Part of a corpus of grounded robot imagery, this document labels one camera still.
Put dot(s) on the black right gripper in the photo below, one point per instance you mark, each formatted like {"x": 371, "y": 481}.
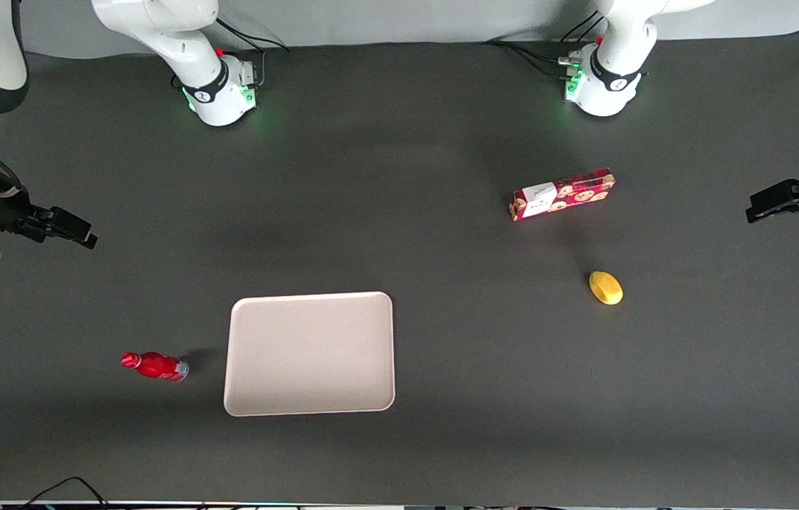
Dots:
{"x": 4, "y": 210}

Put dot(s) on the red coke bottle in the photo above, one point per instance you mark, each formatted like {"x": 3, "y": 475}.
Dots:
{"x": 159, "y": 366}

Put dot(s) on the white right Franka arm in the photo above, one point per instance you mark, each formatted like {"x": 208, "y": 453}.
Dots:
{"x": 187, "y": 42}

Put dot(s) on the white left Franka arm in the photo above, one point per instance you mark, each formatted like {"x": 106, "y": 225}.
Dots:
{"x": 615, "y": 49}

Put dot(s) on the beige rectangular tray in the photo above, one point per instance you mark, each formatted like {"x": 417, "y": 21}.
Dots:
{"x": 311, "y": 353}

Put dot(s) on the yellow lemon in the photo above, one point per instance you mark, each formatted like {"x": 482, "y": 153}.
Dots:
{"x": 605, "y": 287}

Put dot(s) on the red cookie box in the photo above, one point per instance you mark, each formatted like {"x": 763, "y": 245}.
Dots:
{"x": 562, "y": 195}

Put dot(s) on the dark grey table mat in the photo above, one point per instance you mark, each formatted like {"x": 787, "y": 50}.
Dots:
{"x": 442, "y": 212}

